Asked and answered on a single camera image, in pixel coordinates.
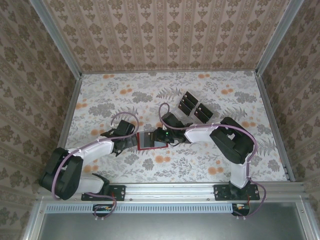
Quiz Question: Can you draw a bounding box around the red framed grey card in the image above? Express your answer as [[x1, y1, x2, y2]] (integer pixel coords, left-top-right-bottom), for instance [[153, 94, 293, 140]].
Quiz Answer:
[[136, 131, 169, 151]]

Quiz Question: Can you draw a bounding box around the clear acrylic card stand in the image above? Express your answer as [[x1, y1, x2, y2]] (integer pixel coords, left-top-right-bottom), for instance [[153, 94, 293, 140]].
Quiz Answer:
[[172, 90, 215, 125]]

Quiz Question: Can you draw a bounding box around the small black controller board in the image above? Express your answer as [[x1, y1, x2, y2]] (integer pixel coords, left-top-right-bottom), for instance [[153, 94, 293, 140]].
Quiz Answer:
[[92, 203, 113, 217], [231, 202, 251, 217]]

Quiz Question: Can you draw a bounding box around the grey metal panel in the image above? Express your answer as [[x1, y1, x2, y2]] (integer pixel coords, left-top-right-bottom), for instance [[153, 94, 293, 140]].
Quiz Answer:
[[37, 212, 305, 240]]

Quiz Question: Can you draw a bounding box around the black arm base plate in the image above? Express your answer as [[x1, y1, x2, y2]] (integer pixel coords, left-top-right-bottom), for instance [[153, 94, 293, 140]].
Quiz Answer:
[[81, 184, 126, 202], [213, 184, 261, 202]]

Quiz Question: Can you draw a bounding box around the aluminium extrusion rail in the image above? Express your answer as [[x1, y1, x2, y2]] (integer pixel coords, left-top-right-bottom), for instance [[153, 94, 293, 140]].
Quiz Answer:
[[36, 182, 309, 203]]

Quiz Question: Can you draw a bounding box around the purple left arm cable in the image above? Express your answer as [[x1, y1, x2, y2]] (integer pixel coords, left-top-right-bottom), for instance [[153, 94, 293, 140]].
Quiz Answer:
[[51, 112, 140, 222]]

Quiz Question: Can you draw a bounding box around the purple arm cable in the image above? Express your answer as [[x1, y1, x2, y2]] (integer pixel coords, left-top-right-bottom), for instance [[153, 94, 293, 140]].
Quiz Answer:
[[158, 102, 268, 221], [51, 112, 140, 222]]

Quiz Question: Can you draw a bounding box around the aluminium table edge rail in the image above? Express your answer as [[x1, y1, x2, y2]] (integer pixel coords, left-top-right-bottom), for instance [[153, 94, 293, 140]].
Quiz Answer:
[[254, 71, 295, 183], [79, 69, 258, 75], [48, 73, 83, 176]]

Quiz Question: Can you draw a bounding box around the white slotted cable duct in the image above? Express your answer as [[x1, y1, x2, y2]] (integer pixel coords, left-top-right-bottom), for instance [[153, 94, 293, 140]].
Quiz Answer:
[[45, 202, 251, 214]]

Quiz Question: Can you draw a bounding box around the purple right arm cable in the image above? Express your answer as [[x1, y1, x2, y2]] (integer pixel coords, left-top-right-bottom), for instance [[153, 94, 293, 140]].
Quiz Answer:
[[158, 102, 268, 221]]

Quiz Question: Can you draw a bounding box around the aluminium frame bar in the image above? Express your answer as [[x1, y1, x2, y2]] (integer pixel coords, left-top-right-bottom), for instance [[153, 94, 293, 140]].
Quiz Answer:
[[21, 199, 48, 240], [295, 201, 320, 240]]

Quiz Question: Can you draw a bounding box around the aluminium frame post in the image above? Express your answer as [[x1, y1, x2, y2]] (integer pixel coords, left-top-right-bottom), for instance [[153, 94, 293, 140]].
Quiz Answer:
[[254, 0, 305, 77], [29, 0, 83, 80]]

